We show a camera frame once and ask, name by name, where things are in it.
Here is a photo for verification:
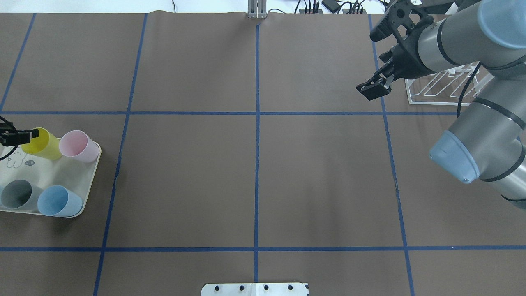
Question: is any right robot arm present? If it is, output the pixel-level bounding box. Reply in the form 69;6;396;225
356;0;526;210

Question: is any black braided right cable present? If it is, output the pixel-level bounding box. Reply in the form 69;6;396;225
456;62;482;119

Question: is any grey ikea cup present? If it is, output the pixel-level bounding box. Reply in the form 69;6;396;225
0;179;43;213

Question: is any white wire cup rack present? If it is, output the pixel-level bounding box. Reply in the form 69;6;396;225
404;62;494;106

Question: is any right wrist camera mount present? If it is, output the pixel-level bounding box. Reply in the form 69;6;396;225
369;0;435;43

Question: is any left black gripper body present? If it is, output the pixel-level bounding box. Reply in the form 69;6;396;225
0;122;21;147

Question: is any aluminium frame post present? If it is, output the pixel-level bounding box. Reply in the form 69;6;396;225
247;0;268;19

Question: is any yellow ikea cup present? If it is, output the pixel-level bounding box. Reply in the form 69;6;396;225
21;127;62;160

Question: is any cream serving tray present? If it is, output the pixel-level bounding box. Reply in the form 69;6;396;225
0;143;102;218

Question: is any pink ikea cup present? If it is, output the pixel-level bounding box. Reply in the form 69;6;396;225
59;130;100;163

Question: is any light blue ikea cup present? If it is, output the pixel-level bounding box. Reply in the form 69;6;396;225
37;185;84;218

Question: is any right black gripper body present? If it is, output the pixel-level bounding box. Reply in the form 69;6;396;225
383;42;432;80

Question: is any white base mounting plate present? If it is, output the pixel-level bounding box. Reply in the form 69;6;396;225
201;282;309;296

